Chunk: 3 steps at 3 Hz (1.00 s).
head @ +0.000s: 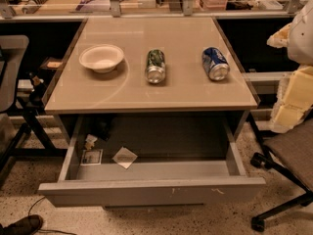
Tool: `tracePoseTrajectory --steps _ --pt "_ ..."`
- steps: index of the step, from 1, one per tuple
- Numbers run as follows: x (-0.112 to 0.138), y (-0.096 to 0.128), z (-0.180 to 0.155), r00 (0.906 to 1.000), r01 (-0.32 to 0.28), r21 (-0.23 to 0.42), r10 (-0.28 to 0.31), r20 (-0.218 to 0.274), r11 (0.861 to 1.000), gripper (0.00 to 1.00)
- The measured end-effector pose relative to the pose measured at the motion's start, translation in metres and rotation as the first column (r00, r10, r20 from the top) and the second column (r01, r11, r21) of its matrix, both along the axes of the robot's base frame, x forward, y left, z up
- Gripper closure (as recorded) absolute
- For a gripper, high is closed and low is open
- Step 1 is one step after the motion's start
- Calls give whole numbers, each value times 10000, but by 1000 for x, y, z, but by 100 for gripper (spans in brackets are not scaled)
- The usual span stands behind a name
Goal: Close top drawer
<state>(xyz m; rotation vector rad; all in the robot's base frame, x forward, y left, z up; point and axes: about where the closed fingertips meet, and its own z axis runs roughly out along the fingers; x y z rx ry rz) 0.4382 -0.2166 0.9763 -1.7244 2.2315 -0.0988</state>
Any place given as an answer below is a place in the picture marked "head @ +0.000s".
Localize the grey top drawer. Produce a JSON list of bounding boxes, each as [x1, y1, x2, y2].
[[39, 113, 265, 208]]

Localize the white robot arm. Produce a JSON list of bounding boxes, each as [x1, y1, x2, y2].
[[267, 0, 313, 133]]

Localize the beige top drawer cabinet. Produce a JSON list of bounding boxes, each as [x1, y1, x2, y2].
[[41, 16, 261, 145]]

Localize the blue soda can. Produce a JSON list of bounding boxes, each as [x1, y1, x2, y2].
[[201, 47, 230, 81]]

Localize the green soda can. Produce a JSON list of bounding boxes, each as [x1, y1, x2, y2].
[[145, 49, 165, 84]]

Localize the square paper card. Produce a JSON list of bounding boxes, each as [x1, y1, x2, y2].
[[112, 147, 138, 169]]

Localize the white paper bowl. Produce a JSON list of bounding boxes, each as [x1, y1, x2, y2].
[[79, 44, 124, 73]]

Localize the crumpled paper scrap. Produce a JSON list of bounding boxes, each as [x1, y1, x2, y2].
[[84, 134, 97, 150]]

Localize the grey office chair left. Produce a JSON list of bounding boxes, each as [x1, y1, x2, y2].
[[0, 34, 67, 184]]

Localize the black shoe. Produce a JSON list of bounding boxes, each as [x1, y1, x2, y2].
[[0, 214, 43, 235]]

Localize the black floor cable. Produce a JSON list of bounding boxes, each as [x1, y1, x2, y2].
[[27, 196, 77, 235]]

